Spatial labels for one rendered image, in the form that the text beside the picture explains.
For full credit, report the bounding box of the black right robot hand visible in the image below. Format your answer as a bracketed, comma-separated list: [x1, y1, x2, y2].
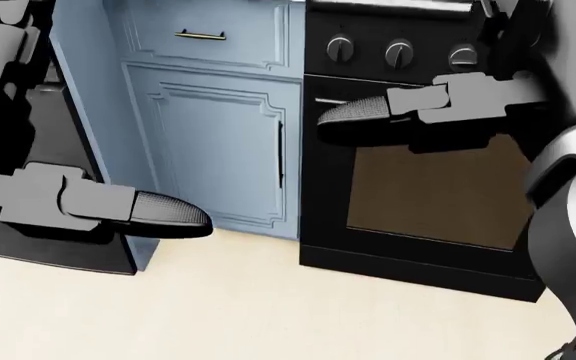
[316, 0, 557, 155]

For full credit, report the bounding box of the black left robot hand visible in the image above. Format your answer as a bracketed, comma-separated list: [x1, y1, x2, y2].
[0, 0, 215, 244]

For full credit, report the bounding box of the black dishwasher panel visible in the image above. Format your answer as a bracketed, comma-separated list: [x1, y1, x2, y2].
[0, 55, 139, 278]

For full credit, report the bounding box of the round black oven knob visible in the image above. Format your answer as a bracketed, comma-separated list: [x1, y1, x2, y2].
[325, 33, 356, 63]
[447, 42, 480, 73]
[384, 38, 415, 71]

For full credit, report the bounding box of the black oven range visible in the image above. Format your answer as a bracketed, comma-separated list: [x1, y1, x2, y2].
[298, 0, 549, 303]

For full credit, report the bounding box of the light blue cabinet door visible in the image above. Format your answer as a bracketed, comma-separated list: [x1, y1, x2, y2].
[120, 61, 303, 240]

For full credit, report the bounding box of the light blue cabinet drawer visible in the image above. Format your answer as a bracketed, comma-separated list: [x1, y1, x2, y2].
[117, 0, 303, 72]

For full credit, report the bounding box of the silver oven door handle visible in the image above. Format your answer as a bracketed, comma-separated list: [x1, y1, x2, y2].
[305, 0, 474, 21]

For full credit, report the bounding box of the black cabinet door handle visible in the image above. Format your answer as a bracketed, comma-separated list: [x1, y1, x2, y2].
[276, 120, 285, 190]

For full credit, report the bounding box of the brass drawer handle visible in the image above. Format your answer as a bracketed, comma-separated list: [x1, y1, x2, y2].
[174, 28, 228, 42]

